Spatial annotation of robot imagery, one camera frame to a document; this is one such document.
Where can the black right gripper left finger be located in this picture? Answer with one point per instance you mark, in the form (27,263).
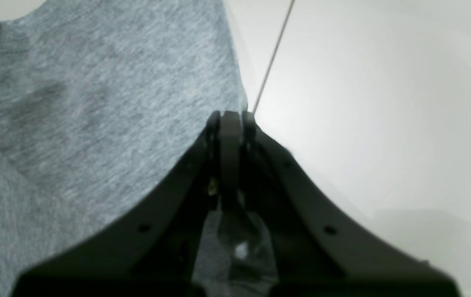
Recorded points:
(151,250)

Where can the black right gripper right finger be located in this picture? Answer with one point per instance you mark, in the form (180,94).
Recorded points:
(319,250)

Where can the grey T-shirt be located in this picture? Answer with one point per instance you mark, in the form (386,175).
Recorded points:
(98,100)

